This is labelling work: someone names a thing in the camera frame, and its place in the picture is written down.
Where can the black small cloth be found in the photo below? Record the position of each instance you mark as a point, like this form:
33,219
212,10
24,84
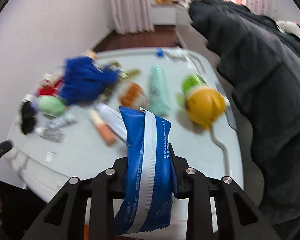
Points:
28,118

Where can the blue knitted doll garment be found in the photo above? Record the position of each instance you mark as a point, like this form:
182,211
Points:
83,81

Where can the blue white wipes packet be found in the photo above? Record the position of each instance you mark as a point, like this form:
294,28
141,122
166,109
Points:
148,186

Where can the small blue block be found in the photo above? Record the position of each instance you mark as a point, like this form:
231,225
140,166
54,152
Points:
160,52

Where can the white foil blister packet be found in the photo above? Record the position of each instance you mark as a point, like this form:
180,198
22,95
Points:
52,135

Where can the mint green tube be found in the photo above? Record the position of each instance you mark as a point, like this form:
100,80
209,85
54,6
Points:
159,103

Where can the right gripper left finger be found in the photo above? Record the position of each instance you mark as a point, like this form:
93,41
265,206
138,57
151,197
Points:
64,215

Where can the white plastic storage box lid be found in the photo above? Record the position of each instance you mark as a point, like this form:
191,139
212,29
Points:
46,166

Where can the dark grey quilted blanket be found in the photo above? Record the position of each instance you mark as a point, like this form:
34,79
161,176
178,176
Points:
263,66

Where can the pink patterned curtain left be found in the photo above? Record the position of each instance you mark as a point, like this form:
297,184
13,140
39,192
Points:
132,16

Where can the light green pouch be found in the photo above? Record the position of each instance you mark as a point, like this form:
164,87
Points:
51,105

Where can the orange white tube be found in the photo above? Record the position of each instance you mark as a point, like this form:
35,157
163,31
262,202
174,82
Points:
104,131

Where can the yellow plush toy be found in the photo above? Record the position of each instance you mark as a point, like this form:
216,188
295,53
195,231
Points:
204,105

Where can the green cylindrical can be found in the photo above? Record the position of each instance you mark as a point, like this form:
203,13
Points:
191,81

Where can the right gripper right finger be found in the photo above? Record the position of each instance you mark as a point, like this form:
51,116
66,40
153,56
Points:
237,215

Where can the red knitted doll garment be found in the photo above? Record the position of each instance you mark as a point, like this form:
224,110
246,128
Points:
50,88

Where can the orange round snack packet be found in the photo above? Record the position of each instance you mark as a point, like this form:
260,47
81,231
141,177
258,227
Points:
133,97

